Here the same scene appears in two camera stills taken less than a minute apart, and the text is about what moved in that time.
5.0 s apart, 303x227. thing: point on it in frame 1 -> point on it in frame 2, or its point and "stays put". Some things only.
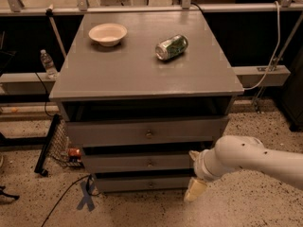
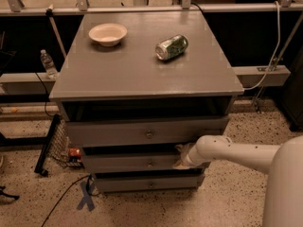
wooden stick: [49, 12] stays put
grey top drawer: [101, 130] stays put
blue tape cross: [86, 196] stays put
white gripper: [200, 165] -> [190, 159]
